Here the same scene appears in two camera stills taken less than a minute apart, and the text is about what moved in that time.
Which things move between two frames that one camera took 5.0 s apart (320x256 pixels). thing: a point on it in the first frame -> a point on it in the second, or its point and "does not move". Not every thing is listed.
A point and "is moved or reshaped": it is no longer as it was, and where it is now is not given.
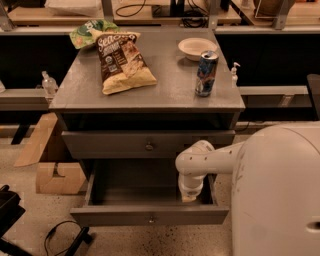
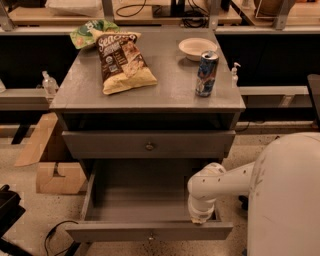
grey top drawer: (137, 144) does not move
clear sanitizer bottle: (49, 85) does not move
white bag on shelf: (89, 8) does not move
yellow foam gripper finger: (186, 199) -> (197, 220)
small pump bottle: (234, 77) does not move
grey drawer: (144, 192) is moved or reshaped
